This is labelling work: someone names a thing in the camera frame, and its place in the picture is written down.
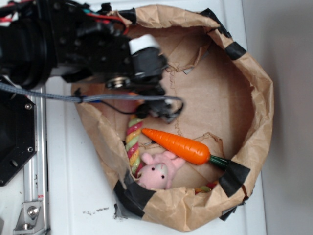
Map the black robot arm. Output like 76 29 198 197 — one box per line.
0 0 167 95

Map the multicolour twisted rope toy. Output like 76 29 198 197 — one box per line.
125 115 143 177

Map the brown paper bag bin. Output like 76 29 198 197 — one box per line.
76 5 274 232

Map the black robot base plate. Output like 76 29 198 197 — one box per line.
0 90 36 187

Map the metal corner bracket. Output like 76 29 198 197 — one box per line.
13 201 47 235

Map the grey braided cable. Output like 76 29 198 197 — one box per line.
0 82 184 123

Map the pink plush bunny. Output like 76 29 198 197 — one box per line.
136 151 186 189

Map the orange plastic carrot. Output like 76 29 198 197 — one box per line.
142 128 230 170

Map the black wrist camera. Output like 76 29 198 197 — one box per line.
135 99 183 123

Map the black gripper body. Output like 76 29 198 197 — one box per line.
75 22 167 95

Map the aluminium extrusion rail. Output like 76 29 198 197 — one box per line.
23 97 50 235

